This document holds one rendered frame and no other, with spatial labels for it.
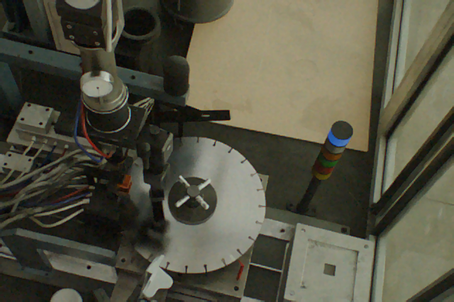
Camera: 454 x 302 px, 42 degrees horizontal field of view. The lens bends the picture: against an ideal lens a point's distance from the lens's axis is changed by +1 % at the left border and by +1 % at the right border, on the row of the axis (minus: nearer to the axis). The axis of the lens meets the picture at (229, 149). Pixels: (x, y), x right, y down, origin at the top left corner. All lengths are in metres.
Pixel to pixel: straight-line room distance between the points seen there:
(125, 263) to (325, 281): 0.45
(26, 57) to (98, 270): 0.52
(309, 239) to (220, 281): 0.23
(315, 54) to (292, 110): 0.22
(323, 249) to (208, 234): 0.27
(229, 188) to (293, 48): 0.64
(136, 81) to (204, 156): 0.23
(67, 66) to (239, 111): 0.52
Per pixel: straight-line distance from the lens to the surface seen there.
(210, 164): 1.35
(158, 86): 1.34
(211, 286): 1.35
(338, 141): 1.20
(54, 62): 1.40
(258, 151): 1.61
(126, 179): 1.31
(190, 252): 1.26
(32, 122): 1.50
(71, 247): 1.23
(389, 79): 1.78
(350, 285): 1.35
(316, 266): 1.35
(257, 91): 1.70
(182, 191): 1.30
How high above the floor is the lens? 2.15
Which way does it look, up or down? 61 degrees down
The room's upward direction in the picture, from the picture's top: 10 degrees clockwise
